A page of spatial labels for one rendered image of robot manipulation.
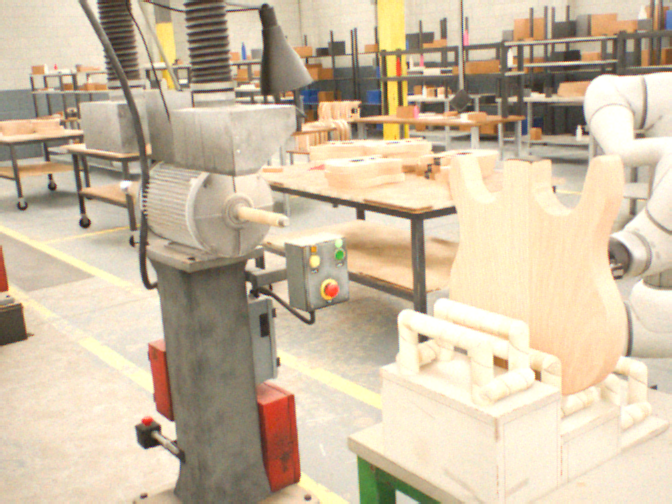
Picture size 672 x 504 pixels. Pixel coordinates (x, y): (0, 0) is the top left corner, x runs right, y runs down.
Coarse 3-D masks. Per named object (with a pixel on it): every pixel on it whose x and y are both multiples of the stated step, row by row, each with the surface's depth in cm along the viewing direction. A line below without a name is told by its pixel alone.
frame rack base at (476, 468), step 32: (384, 384) 137; (416, 384) 130; (448, 384) 128; (544, 384) 126; (384, 416) 139; (416, 416) 131; (448, 416) 125; (480, 416) 118; (512, 416) 118; (544, 416) 123; (384, 448) 140; (416, 448) 133; (448, 448) 126; (480, 448) 120; (512, 448) 119; (544, 448) 124; (448, 480) 128; (480, 480) 121; (512, 480) 120; (544, 480) 125
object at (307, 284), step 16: (288, 240) 230; (304, 240) 230; (320, 240) 228; (288, 256) 230; (304, 256) 224; (320, 256) 227; (288, 272) 231; (304, 272) 225; (320, 272) 228; (336, 272) 231; (256, 288) 241; (288, 288) 233; (304, 288) 226; (320, 288) 229; (304, 304) 228; (320, 304) 230; (304, 320) 235
